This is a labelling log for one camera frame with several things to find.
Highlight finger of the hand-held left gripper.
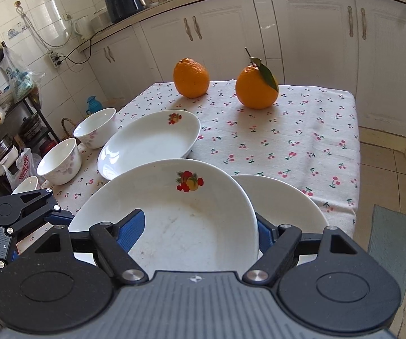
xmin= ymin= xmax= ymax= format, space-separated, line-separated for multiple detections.
xmin=7 ymin=188 xmax=75 ymax=237

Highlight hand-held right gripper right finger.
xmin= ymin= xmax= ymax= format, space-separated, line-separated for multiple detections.
xmin=242 ymin=212 xmax=361 ymax=286

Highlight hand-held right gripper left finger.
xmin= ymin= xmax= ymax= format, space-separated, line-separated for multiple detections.
xmin=35 ymin=209 xmax=149 ymax=286

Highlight white floral bowl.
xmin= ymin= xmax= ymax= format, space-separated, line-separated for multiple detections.
xmin=11 ymin=176 xmax=42 ymax=195
xmin=73 ymin=108 xmax=117 ymax=149
xmin=36 ymin=138 xmax=82 ymax=185

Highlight large white fruit-print plate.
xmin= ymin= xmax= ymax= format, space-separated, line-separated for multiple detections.
xmin=68 ymin=159 xmax=260 ymax=272

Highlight oval white fruit-print plate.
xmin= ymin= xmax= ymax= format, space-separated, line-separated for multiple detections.
xmin=97 ymin=110 xmax=201 ymax=181

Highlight plain white plate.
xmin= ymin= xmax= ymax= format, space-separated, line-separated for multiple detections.
xmin=231 ymin=174 xmax=331 ymax=259

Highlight white red-print plastic bag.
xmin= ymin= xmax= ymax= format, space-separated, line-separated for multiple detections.
xmin=4 ymin=147 xmax=39 ymax=191

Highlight white electric pot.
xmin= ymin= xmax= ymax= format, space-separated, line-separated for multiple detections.
xmin=0 ymin=139 xmax=20 ymax=176

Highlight wicker basket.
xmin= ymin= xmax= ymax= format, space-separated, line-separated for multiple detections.
xmin=60 ymin=118 xmax=80 ymax=145

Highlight cherry-print tablecloth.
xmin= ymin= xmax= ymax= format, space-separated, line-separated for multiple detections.
xmin=16 ymin=79 xmax=362 ymax=255

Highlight steel pot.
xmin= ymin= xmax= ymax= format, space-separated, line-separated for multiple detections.
xmin=19 ymin=115 xmax=43 ymax=136

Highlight black metal shelf rack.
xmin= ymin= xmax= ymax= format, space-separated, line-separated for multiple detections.
xmin=0 ymin=47 xmax=62 ymax=198

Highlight blue thermos jug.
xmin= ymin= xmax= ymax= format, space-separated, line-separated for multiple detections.
xmin=86 ymin=95 xmax=103 ymax=115

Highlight grey floor mat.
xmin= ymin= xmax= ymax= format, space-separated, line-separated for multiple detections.
xmin=367 ymin=204 xmax=406 ymax=294

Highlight blue-print clear plastic bag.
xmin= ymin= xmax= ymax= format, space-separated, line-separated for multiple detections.
xmin=0 ymin=47 xmax=44 ymax=101

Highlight orange with green leaf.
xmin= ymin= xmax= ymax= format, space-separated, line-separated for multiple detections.
xmin=236 ymin=47 xmax=280 ymax=109

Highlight white power strip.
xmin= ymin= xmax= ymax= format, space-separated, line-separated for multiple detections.
xmin=49 ymin=50 xmax=66 ymax=68

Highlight orange without leaf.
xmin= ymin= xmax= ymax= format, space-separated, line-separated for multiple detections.
xmin=173 ymin=57 xmax=210 ymax=99

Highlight white electric kettle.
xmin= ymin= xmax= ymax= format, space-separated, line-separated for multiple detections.
xmin=74 ymin=16 xmax=90 ymax=42

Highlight white kitchen cabinets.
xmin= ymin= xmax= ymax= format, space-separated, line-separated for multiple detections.
xmin=79 ymin=0 xmax=406 ymax=138

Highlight white rice cooker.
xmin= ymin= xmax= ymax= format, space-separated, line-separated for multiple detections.
xmin=90 ymin=7 xmax=114 ymax=32

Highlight black air fryer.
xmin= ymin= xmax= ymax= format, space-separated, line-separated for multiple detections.
xmin=103 ymin=0 xmax=147 ymax=23

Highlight black power cable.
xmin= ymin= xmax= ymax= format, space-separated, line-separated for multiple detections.
xmin=58 ymin=32 xmax=95 ymax=65

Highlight grey wall cable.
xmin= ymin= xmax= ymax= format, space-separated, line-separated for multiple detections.
xmin=15 ymin=2 xmax=74 ymax=48

